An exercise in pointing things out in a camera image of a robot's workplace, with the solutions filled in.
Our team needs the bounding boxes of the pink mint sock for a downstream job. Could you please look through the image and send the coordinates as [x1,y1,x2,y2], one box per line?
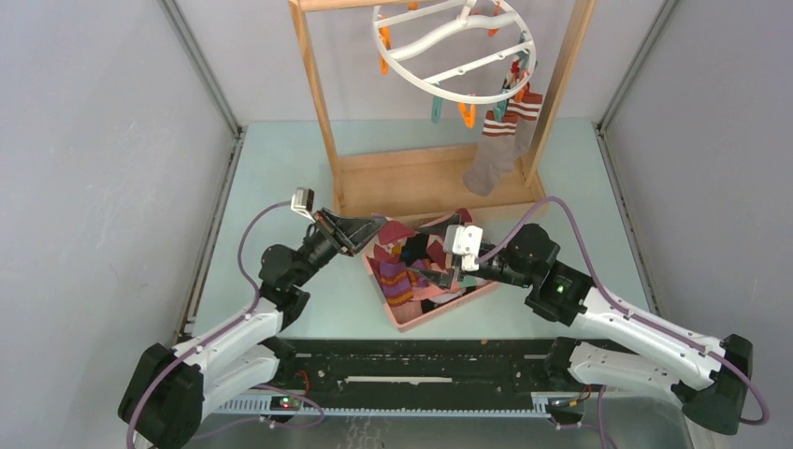
[426,278,486,306]

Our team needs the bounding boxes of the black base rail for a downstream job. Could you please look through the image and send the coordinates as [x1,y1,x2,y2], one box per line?
[238,336,596,412]

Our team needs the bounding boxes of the white round clip hanger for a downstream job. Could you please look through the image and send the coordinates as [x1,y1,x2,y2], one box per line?
[371,1,538,105]

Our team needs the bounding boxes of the wooden hanger stand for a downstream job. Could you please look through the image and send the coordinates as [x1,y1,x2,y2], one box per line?
[289,1,597,223]

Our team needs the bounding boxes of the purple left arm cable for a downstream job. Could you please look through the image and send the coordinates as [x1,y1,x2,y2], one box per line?
[125,199,326,449]

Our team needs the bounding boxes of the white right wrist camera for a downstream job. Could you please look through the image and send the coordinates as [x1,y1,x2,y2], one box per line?
[443,224,483,272]

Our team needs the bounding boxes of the orange cuffed grey sock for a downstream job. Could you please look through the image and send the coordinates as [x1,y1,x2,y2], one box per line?
[508,92,544,157]

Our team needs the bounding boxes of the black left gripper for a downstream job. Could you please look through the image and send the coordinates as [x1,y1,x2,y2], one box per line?
[291,209,387,289]

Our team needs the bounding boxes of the pink plastic basket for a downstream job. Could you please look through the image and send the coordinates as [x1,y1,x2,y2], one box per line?
[362,207,512,333]

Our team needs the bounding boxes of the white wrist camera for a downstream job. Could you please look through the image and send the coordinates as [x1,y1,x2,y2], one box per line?
[290,187,315,223]
[443,224,483,272]

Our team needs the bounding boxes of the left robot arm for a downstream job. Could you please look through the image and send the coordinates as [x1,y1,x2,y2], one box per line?
[118,208,388,448]

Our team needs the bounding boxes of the purple striped sock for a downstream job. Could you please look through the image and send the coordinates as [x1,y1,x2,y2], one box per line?
[373,261,429,307]

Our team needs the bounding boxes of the orange front clothespin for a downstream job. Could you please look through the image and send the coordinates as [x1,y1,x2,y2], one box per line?
[458,102,477,129]

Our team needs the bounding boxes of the beige red striped sock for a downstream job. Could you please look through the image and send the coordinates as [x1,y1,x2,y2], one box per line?
[372,220,416,263]

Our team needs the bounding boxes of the orange clothespin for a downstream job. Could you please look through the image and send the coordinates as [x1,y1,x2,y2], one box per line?
[378,26,391,75]
[458,102,477,129]

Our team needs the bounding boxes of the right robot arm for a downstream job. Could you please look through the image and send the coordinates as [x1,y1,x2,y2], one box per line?
[417,223,754,435]

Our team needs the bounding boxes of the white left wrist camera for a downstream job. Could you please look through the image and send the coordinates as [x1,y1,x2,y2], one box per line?
[290,187,315,223]

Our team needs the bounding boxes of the teal left clothespin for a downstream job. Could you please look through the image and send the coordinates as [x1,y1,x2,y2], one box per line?
[430,95,444,123]

